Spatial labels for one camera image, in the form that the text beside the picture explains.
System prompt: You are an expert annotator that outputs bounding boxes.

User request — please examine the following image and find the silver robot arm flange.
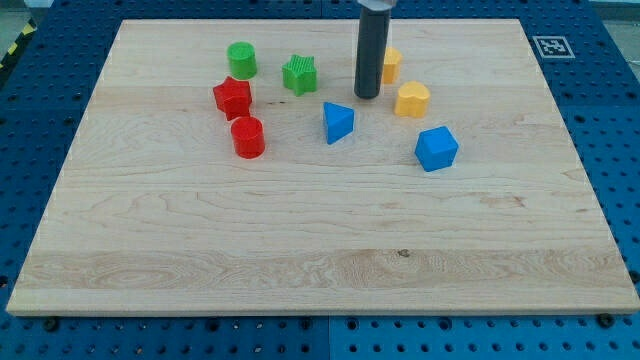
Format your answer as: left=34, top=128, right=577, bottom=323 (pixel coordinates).
left=357, top=0, right=397, bottom=11

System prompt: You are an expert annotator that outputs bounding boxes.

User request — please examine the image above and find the blue cube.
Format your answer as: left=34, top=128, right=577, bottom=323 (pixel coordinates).
left=414, top=126, right=459, bottom=172

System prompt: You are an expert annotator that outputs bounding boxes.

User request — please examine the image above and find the blue triangular prism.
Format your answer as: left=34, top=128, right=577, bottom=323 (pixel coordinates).
left=323, top=102, right=355, bottom=145

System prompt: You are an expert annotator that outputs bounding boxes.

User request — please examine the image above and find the red cylinder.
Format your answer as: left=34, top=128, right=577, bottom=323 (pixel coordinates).
left=231, top=116, right=265, bottom=159

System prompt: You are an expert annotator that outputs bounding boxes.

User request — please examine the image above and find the light wooden board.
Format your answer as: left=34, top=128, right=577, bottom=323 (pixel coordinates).
left=7, top=19, right=639, bottom=317

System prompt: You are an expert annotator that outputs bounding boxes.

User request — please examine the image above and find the green star block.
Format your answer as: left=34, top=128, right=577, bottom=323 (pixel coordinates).
left=282, top=54, right=317, bottom=96

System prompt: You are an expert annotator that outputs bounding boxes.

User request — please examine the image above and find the red star block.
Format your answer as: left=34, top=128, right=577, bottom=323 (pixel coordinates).
left=212, top=76, right=252, bottom=121

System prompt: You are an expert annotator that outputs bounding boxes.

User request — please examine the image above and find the yellow heart block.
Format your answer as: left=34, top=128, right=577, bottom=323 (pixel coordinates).
left=394, top=81, right=431, bottom=118

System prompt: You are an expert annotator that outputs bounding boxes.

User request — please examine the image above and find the yellow pentagon block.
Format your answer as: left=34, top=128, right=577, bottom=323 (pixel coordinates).
left=382, top=47, right=403, bottom=84

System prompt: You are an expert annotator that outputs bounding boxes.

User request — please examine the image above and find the green cylinder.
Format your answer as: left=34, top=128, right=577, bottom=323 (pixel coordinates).
left=226, top=42, right=257, bottom=80

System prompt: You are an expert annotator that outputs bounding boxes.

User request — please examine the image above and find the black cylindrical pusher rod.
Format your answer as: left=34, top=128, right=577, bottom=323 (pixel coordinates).
left=354, top=6, right=391, bottom=99

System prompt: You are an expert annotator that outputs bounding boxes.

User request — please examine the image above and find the white fiducial marker tag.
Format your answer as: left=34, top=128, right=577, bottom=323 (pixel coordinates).
left=532, top=36, right=575, bottom=59

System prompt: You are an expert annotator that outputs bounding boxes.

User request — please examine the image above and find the yellow black hazard tape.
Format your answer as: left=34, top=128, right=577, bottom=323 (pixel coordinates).
left=1, top=18, right=38, bottom=72

